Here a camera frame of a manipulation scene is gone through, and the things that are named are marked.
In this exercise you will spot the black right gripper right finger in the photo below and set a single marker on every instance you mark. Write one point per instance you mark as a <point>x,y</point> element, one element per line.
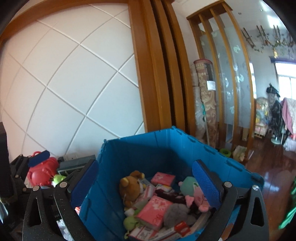
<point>251,222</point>

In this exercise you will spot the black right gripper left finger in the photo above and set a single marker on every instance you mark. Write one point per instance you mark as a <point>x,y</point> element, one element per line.
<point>45,206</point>

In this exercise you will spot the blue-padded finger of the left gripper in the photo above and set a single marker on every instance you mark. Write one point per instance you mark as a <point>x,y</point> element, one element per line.
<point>38,158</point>

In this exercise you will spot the red bear-face plastic case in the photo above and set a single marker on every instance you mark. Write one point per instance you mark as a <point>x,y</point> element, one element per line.
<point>43,173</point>

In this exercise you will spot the green frog plush toy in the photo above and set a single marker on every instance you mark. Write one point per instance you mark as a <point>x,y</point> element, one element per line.
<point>57,179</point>

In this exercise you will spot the black rectangular gift box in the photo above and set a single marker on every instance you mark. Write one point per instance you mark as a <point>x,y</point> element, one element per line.
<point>67,167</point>

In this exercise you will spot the pink pig plush toy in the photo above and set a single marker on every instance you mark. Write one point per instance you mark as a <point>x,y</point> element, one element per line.
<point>199,199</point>

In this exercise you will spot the grey fluffy plush toy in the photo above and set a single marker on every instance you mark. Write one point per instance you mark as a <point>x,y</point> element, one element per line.
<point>177,213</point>

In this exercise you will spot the brown bear plush toy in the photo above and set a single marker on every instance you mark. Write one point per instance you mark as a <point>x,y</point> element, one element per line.
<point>130,188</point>

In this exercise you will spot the pink tissue pack in crate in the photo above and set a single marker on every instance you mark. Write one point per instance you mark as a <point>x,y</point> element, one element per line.
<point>152,215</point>

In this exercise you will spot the blue plastic storage crate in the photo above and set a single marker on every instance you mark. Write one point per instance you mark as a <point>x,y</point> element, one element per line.
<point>169,151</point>

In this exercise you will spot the rolled patterned carpet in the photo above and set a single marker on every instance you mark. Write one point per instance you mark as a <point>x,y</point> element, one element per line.
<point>207,85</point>

